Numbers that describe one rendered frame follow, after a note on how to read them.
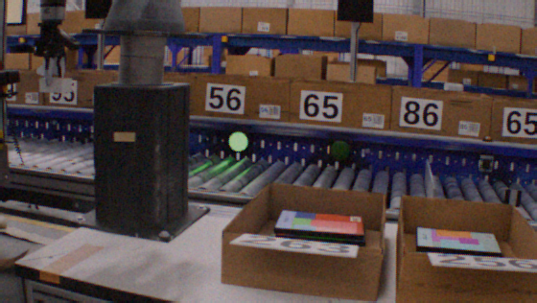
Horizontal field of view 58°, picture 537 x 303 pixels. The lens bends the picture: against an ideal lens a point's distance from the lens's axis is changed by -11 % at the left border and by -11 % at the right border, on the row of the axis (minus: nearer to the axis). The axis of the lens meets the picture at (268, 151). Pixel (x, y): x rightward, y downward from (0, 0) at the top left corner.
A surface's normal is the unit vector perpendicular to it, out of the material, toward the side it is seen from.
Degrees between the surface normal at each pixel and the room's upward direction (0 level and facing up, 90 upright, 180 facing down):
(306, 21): 90
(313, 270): 91
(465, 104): 90
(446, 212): 89
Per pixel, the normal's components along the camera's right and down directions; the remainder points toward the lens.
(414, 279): -0.24, 0.17
